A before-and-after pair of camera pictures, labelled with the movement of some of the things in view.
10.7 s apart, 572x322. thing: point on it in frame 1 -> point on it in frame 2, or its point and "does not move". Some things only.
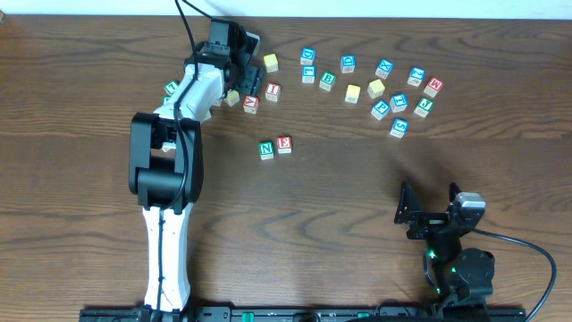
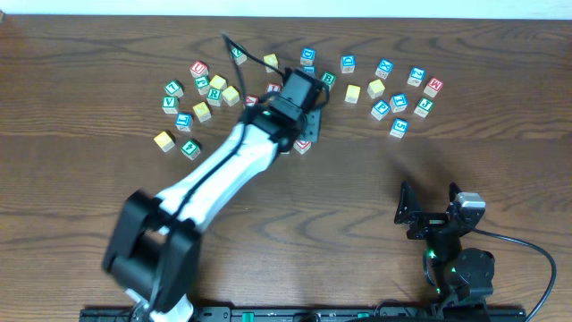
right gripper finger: x=407 y=205 does not move
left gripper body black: x=255 y=80 -> x=311 y=126
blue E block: x=399 y=103 does not move
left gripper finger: x=252 y=80 -> x=313 y=128
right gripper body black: x=434 y=225 does not move
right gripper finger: x=454 y=190 does not move
